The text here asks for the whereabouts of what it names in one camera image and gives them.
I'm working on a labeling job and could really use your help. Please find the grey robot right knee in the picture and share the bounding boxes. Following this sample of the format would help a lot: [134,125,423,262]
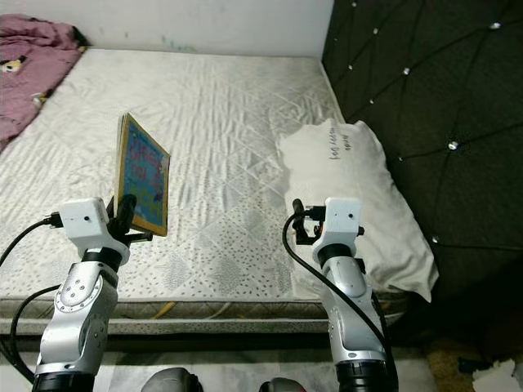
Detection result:
[260,378,307,392]

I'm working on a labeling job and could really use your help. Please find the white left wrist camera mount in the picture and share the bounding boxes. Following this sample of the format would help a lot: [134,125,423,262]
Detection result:
[59,198,123,262]

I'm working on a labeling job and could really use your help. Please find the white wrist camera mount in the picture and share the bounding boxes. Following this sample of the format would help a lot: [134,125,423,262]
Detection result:
[59,198,123,262]
[315,197,364,248]

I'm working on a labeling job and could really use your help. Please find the grey robot knee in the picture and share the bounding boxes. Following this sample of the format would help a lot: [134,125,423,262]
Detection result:
[260,378,307,392]
[141,367,201,392]

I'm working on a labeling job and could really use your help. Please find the cream patterned mattress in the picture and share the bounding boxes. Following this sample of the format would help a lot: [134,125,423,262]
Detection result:
[0,49,413,336]

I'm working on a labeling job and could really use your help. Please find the purple cartoon print quilt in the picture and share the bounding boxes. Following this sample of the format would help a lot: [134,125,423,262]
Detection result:
[0,15,87,152]

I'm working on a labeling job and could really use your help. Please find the colourful children's picture book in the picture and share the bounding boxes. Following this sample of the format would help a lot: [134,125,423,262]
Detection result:
[116,113,171,238]

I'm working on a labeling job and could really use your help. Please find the black tufted headboard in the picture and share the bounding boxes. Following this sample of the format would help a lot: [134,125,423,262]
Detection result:
[323,0,523,344]

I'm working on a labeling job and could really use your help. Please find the grey robot left knee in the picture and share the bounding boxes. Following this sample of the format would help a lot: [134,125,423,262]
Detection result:
[141,367,201,392]

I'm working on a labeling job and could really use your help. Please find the dark bed base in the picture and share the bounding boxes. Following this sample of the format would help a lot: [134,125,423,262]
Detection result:
[0,331,336,364]

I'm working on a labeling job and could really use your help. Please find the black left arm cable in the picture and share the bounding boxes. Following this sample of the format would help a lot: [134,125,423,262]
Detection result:
[0,214,68,381]
[8,284,62,360]

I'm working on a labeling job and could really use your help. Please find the cream pillow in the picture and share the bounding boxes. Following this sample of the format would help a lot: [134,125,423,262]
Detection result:
[276,118,440,303]

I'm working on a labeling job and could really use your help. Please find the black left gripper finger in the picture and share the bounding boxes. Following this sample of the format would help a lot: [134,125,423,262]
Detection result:
[114,194,138,234]

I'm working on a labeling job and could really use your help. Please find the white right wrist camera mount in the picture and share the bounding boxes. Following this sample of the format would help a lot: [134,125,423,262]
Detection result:
[315,197,364,248]

